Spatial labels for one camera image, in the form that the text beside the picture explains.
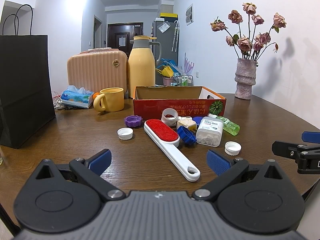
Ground green spray bottle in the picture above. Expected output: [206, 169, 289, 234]
[208, 113, 240, 136]

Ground beige square charger plug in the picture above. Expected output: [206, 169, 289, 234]
[176, 116, 197, 132]

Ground yellow thermos jug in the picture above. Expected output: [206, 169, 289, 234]
[128, 35, 162, 98]

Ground white cables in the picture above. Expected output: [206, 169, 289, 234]
[51, 90, 66, 110]

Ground grey refrigerator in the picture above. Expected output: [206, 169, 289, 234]
[151, 21, 178, 69]

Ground yellow ceramic mug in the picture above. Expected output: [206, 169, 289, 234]
[93, 87, 124, 112]

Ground red white lint brush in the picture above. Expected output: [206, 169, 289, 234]
[144, 119, 201, 182]

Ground dried pink roses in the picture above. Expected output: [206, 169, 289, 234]
[210, 2, 287, 61]

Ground clear jar blue lid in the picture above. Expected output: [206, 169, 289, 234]
[196, 116, 223, 147]

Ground white tape roll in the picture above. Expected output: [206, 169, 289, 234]
[161, 108, 178, 127]

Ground pink ribbed small suitcase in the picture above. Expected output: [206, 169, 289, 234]
[67, 48, 127, 92]

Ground pink textured vase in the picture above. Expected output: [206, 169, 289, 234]
[234, 58, 257, 100]

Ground blue tissue pack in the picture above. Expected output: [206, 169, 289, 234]
[60, 85, 94, 109]

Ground black paper bag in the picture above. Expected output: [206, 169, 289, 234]
[0, 4, 57, 150]

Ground blue gear-shaped cap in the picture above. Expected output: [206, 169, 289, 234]
[177, 126, 196, 145]

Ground wire storage cart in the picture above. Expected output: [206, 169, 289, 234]
[171, 73, 193, 87]

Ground yellow watering can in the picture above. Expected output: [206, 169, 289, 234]
[156, 66, 174, 78]

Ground white bottle cap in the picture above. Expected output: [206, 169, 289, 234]
[225, 141, 242, 156]
[117, 127, 133, 140]

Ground orange tangerine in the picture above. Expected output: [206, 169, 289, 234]
[92, 92, 100, 100]

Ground purple ridged cap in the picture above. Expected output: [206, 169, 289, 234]
[124, 115, 143, 128]

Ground red cardboard pumpkin box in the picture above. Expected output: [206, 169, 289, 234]
[133, 86, 226, 120]

